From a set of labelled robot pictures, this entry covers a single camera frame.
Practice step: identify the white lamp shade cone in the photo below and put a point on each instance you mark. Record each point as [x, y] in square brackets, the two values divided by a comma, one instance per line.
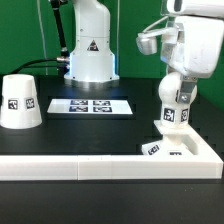
[20, 107]

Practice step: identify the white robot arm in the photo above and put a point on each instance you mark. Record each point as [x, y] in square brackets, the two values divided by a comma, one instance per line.
[92, 62]

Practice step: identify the white marker tag plate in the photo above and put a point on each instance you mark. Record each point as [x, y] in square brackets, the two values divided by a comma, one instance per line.
[89, 106]

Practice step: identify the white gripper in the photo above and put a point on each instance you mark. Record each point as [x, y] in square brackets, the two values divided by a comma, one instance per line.
[195, 52]

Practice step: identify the white lamp base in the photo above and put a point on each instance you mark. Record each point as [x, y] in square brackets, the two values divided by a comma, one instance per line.
[174, 142]

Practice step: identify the white lamp bulb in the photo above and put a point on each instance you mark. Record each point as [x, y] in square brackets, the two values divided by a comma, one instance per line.
[173, 115]

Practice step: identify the white L-shaped wall fence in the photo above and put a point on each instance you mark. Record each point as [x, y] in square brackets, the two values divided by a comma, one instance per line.
[205, 165]

